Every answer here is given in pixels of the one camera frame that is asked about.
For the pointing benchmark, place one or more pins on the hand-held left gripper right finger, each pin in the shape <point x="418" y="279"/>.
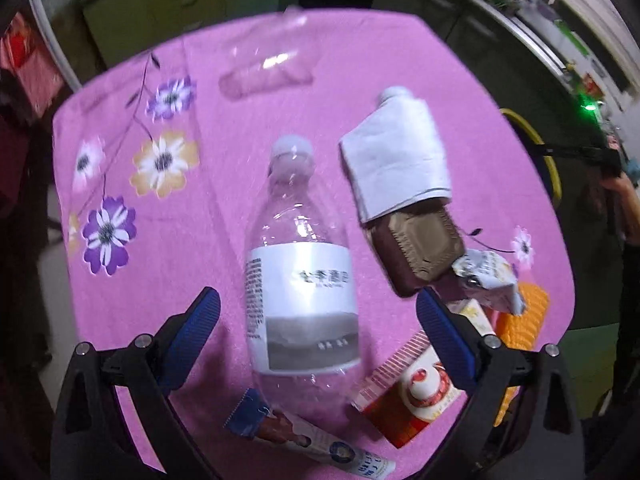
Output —
<point x="444" y="336"/>

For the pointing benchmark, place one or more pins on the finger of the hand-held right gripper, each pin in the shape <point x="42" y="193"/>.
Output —
<point x="565" y="151"/>

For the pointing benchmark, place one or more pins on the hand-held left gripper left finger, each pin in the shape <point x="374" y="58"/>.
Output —
<point x="196" y="336"/>

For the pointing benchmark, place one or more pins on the yellow rimmed dark bin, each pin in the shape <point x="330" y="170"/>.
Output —
<point x="542" y="152"/>

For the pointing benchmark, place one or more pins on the white wrapper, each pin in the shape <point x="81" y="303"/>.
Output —
<point x="487" y="277"/>

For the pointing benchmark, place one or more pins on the red and white carton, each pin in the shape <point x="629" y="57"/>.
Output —
<point x="407" y="400"/>

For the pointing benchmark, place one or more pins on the clear plastic bottle white label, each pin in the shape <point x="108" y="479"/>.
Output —
<point x="300" y="280"/>

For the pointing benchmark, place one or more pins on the person's right forearm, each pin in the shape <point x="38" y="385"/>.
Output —
<point x="625" y="205"/>

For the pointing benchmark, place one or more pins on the orange ribbed snack packet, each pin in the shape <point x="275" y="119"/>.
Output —
<point x="525" y="317"/>

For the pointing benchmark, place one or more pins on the pink floral tablecloth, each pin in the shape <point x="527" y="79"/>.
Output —
<point x="200" y="240"/>

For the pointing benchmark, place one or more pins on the steel edged kitchen counter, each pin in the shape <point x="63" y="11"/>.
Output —
<point x="545" y="45"/>

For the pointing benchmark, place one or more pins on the blue and white sachet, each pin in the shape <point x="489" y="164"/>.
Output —
<point x="295" y="435"/>

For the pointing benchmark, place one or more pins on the clear plastic bottle without label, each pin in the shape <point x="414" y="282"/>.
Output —
<point x="265" y="72"/>

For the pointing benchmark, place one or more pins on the red patterned cloth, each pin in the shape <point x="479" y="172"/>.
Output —
<point x="30" y="65"/>

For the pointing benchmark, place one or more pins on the green kitchen cabinet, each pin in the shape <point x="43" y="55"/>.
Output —
<point x="175" y="5"/>

